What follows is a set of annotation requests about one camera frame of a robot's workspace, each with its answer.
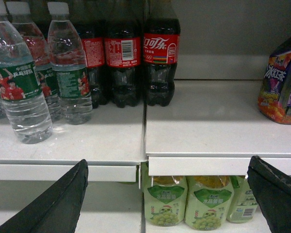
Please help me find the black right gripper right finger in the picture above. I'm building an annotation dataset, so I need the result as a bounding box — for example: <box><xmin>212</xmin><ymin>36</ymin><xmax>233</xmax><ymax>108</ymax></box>
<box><xmin>247</xmin><ymin>156</ymin><xmax>291</xmax><ymax>233</ymax></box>

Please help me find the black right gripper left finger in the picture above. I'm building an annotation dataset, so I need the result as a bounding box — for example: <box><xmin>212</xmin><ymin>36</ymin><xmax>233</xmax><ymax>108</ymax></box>
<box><xmin>0</xmin><ymin>159</ymin><xmax>89</xmax><ymax>233</ymax></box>

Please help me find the water bottle green label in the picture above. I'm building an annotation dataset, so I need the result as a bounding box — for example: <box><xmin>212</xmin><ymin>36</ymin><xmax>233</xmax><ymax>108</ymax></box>
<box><xmin>0</xmin><ymin>0</ymin><xmax>52</xmax><ymax>144</ymax></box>

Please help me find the white shelf board left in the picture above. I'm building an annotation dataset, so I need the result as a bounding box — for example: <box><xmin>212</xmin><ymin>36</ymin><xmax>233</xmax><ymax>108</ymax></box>
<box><xmin>0</xmin><ymin>103</ymin><xmax>146</xmax><ymax>182</ymax></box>

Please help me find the white shelf board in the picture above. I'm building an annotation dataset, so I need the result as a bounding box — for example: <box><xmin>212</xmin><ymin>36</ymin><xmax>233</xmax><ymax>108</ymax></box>
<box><xmin>0</xmin><ymin>103</ymin><xmax>146</xmax><ymax>182</ymax></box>
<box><xmin>145</xmin><ymin>81</ymin><xmax>291</xmax><ymax>176</ymax></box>

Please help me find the white shelf board right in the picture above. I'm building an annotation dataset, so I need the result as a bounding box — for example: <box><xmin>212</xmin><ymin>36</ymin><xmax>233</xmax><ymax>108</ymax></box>
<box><xmin>145</xmin><ymin>81</ymin><xmax>291</xmax><ymax>176</ymax></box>

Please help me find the water bottle white cap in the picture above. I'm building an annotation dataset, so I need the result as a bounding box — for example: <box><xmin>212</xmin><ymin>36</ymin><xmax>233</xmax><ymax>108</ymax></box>
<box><xmin>48</xmin><ymin>1</ymin><xmax>93</xmax><ymax>125</ymax></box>

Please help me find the green grape drink bottle right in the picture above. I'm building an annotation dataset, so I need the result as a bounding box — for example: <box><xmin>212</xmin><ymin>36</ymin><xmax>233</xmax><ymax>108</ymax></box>
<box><xmin>226</xmin><ymin>175</ymin><xmax>258</xmax><ymax>223</ymax></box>

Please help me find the green grape drink bottle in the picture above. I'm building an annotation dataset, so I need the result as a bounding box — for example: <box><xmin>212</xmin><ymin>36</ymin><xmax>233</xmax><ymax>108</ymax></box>
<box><xmin>143</xmin><ymin>175</ymin><xmax>188</xmax><ymax>226</ymax></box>
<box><xmin>226</xmin><ymin>175</ymin><xmax>258</xmax><ymax>223</ymax></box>
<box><xmin>185</xmin><ymin>175</ymin><xmax>234</xmax><ymax>231</ymax></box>

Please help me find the green grape drink bottle middle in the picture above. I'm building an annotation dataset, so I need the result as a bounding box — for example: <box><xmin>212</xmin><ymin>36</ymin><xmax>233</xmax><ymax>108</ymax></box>
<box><xmin>185</xmin><ymin>175</ymin><xmax>234</xmax><ymax>231</ymax></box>

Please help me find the purple iced tea pack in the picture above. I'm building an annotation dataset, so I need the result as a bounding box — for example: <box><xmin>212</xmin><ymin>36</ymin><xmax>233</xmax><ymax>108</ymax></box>
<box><xmin>258</xmin><ymin>37</ymin><xmax>291</xmax><ymax>125</ymax></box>

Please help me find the green grape drink bottle left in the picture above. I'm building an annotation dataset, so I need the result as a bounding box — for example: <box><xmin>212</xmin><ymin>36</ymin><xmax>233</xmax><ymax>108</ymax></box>
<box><xmin>143</xmin><ymin>175</ymin><xmax>188</xmax><ymax>226</ymax></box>

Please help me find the cola bottle back label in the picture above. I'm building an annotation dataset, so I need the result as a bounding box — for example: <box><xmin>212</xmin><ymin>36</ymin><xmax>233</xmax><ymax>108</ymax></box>
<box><xmin>71</xmin><ymin>0</ymin><xmax>110</xmax><ymax>109</ymax></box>

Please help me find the cola bottle barcode label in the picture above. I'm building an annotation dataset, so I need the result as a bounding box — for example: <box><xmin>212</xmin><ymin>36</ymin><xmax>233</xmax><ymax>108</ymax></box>
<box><xmin>105</xmin><ymin>0</ymin><xmax>142</xmax><ymax>108</ymax></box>

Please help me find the cola bottle front logo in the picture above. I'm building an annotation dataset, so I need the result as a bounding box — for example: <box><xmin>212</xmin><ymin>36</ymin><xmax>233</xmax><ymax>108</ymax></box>
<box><xmin>143</xmin><ymin>0</ymin><xmax>181</xmax><ymax>107</ymax></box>

